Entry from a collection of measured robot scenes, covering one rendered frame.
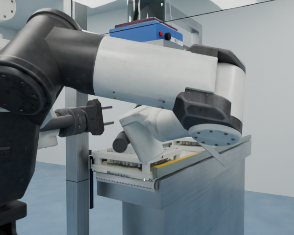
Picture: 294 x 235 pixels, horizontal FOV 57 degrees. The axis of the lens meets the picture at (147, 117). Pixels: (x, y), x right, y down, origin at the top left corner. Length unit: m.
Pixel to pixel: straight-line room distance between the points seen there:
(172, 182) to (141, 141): 0.40
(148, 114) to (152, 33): 0.42
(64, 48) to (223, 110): 0.23
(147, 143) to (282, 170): 3.56
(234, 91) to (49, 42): 0.27
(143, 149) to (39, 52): 0.34
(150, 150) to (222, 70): 0.28
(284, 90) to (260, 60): 0.51
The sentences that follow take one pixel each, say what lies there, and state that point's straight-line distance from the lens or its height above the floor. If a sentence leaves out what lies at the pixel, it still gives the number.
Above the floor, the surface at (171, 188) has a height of 0.89.
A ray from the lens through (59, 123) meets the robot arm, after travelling 0.79.
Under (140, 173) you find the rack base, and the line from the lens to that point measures 0.89.
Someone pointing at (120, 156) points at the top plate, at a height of 1.00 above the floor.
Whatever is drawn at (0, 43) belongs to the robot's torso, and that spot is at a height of 1.28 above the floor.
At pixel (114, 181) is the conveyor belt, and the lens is 1.00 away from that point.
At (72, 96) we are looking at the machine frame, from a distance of 1.01.
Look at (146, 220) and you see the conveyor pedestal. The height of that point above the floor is 0.73.
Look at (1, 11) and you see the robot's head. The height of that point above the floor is 1.35.
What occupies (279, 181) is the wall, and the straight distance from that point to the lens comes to 4.13.
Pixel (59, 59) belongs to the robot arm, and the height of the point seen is 1.23.
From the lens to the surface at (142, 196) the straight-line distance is 0.97.
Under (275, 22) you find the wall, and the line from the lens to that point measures 4.18.
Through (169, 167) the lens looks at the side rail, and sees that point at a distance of 0.96.
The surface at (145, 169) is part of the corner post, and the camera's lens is 0.88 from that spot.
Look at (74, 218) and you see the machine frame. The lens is 1.08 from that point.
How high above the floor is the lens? 1.17
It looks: 2 degrees down
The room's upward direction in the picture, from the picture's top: straight up
